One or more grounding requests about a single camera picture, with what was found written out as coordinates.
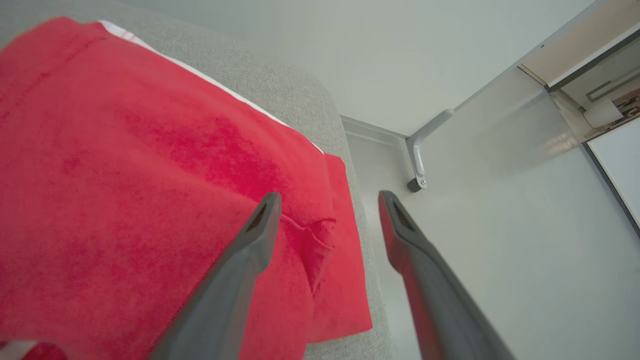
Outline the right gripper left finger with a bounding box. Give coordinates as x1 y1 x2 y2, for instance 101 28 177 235
148 191 283 360

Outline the grey frame leg, black foot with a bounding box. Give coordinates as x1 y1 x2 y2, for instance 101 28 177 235
405 108 456 194

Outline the small white box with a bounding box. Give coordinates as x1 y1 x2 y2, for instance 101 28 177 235
582 97 625 130

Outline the red and white basketball jersey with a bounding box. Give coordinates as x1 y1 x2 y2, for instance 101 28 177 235
0 16 374 360

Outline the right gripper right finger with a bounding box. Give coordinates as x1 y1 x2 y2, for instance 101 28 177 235
378 190 517 360

